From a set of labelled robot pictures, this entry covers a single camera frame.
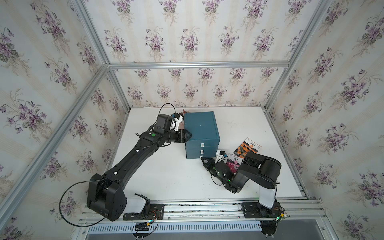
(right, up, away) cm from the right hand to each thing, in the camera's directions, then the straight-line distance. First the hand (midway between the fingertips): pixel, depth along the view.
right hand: (200, 159), depth 88 cm
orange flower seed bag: (+33, +6, +10) cm, 35 cm away
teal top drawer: (-1, +11, -10) cm, 14 cm away
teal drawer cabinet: (+1, +21, -5) cm, 21 cm away
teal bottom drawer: (-3, +5, -3) cm, 6 cm away
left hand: (-7, +14, -8) cm, 18 cm away
